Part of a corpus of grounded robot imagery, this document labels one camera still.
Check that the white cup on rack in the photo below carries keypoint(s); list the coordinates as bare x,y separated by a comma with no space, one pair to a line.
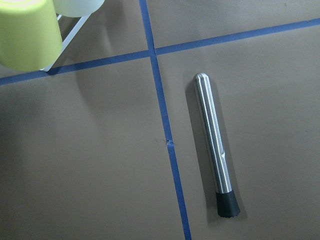
77,8

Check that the yellow-green cup on rack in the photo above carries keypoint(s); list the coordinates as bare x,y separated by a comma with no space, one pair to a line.
30,37

